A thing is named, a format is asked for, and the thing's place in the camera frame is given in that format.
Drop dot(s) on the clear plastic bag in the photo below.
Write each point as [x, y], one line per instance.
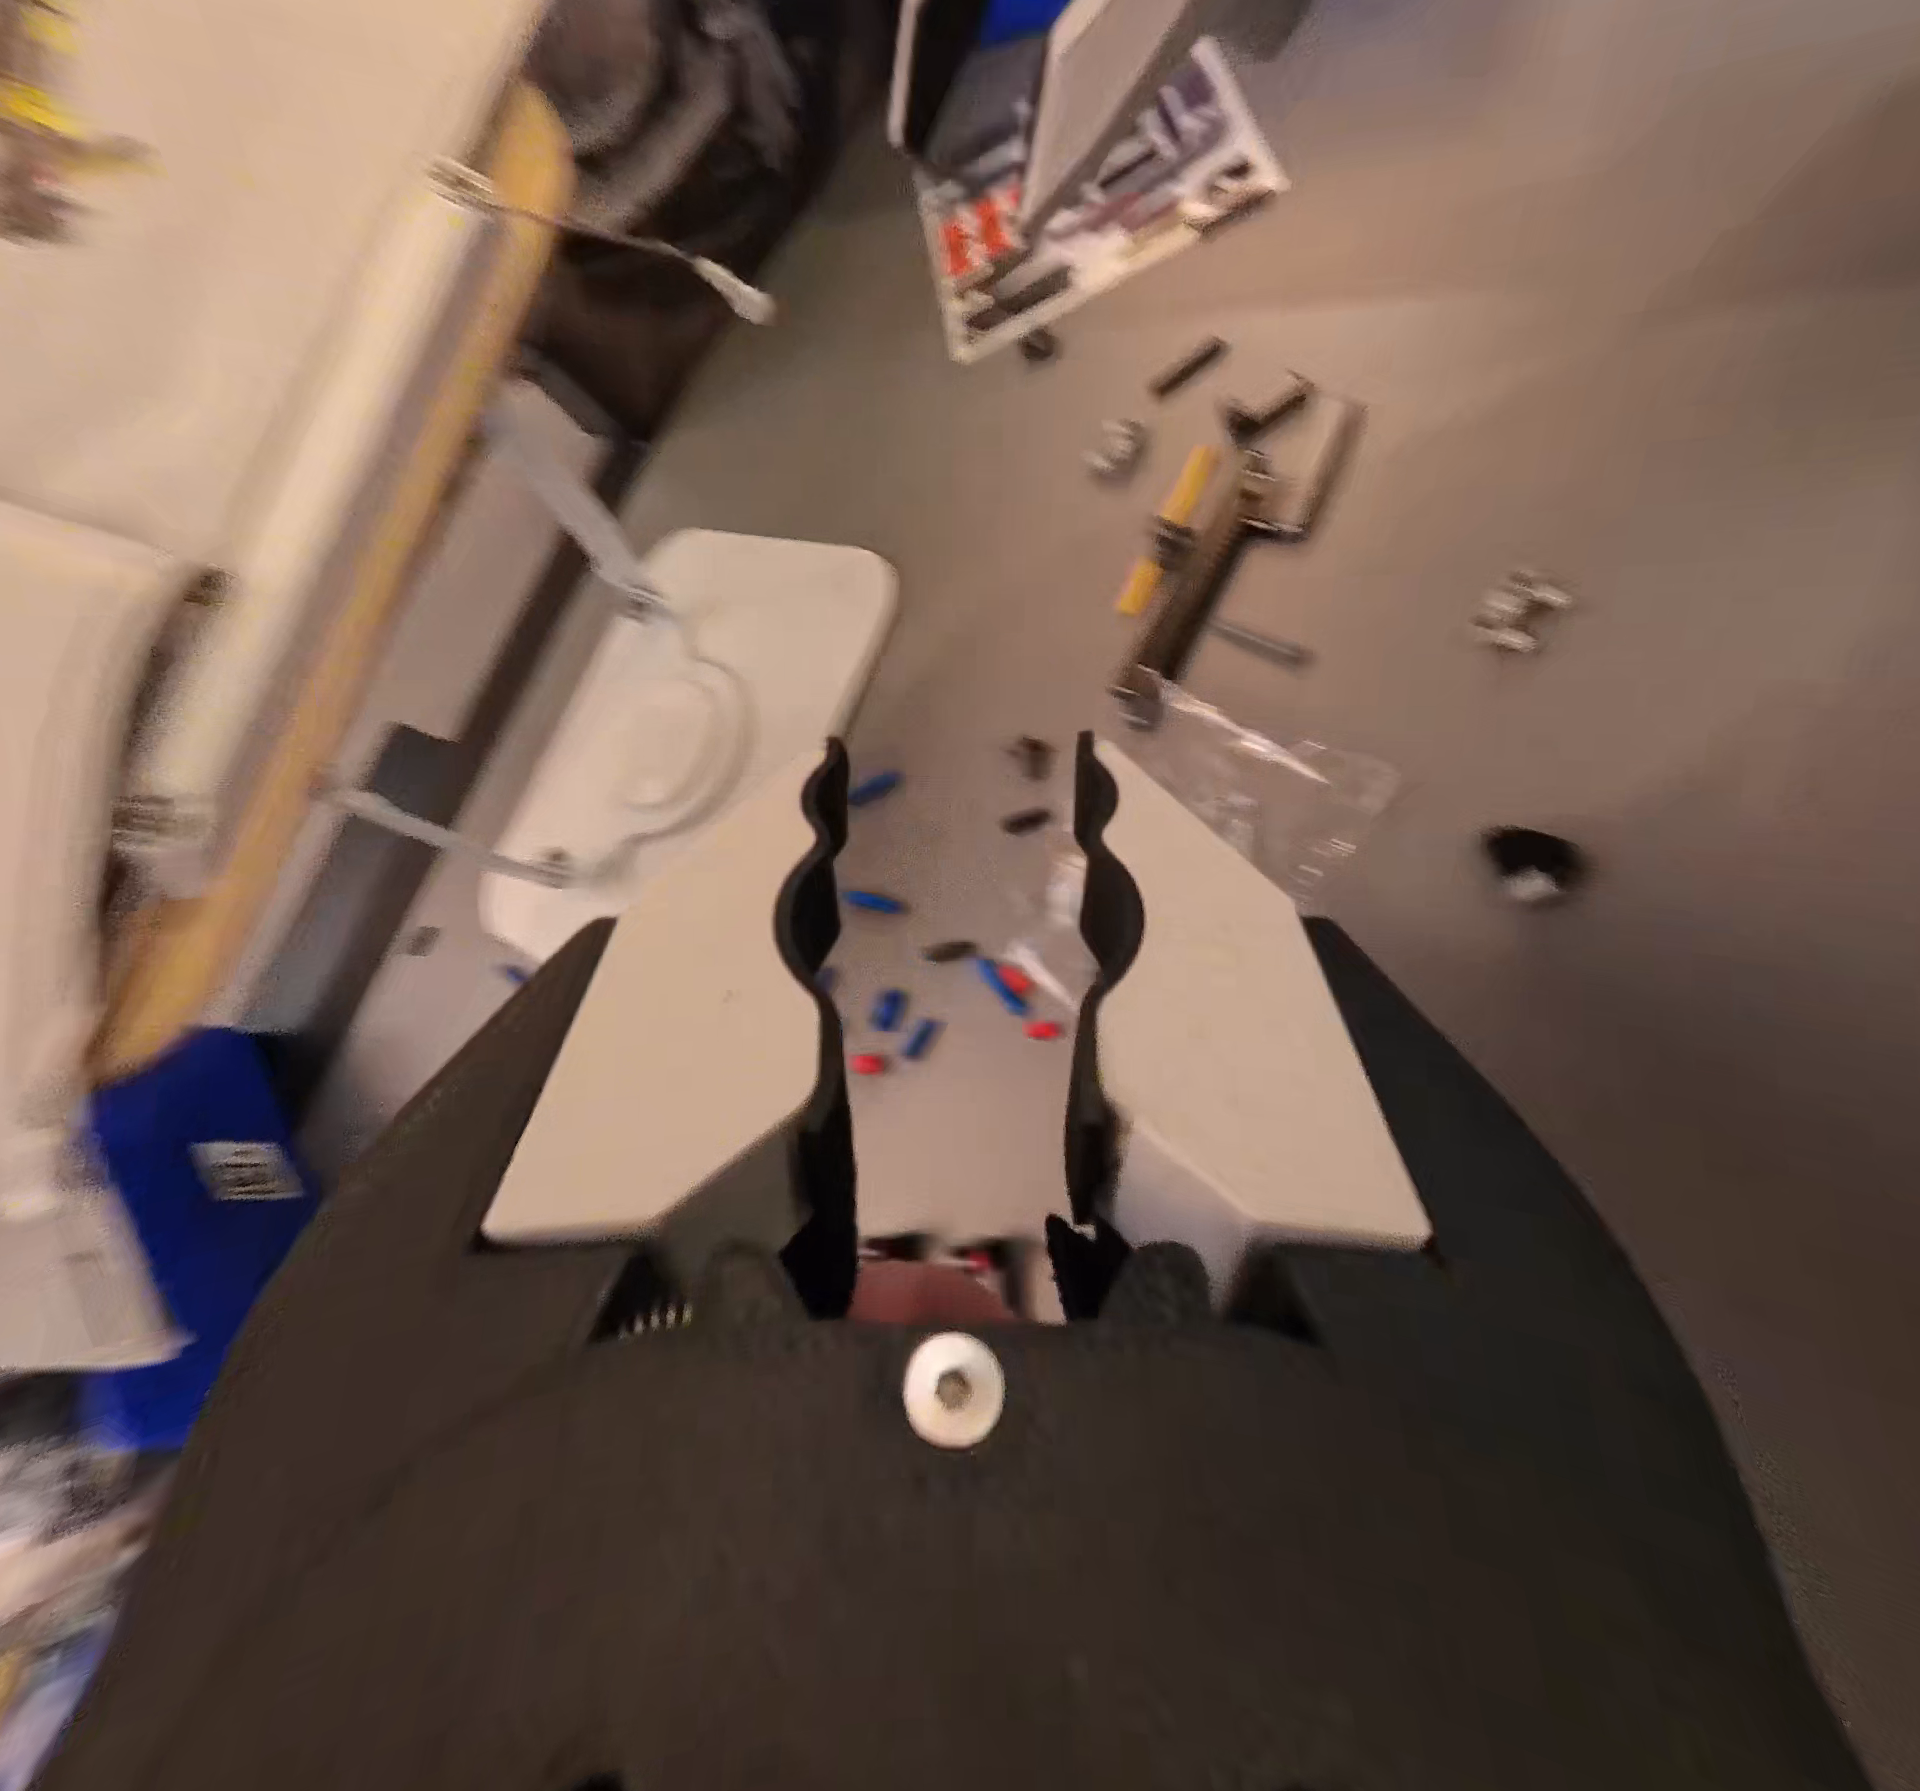
[1289, 802]

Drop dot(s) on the short black lego beam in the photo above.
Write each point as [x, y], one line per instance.
[1189, 366]

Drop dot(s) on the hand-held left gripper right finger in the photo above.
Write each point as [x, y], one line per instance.
[1246, 1071]

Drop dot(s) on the white book stand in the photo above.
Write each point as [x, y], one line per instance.
[780, 621]

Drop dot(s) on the dark grey lego piece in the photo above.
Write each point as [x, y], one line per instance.
[1029, 755]

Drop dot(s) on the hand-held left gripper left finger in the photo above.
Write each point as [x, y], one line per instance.
[660, 1071]

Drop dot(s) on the grey lego connector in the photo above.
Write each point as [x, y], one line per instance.
[1522, 611]

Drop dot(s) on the instruction book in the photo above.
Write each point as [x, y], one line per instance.
[299, 247]

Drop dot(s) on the printed paper sheet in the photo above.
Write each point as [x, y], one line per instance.
[1096, 268]

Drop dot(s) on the blue storage bin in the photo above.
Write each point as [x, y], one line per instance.
[152, 1221]

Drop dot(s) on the black round lego piece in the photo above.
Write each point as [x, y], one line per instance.
[1532, 860]

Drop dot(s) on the small grey lego piece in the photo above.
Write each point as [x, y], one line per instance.
[1118, 449]

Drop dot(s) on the lego chassis assembly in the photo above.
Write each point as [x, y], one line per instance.
[1185, 590]

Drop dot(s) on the bags of lego parts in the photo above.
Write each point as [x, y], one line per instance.
[60, 1521]

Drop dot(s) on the grey lego axle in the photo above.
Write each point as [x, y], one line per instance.
[1267, 647]

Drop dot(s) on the group of small lego pins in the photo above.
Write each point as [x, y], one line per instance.
[874, 903]

